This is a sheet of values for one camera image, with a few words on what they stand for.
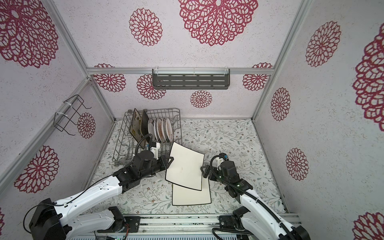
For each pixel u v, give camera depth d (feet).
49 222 1.26
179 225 2.47
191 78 3.08
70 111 2.57
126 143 3.48
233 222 2.16
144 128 3.19
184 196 2.67
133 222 2.47
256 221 1.88
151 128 3.23
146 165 1.89
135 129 3.11
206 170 2.39
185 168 2.66
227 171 2.04
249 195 1.76
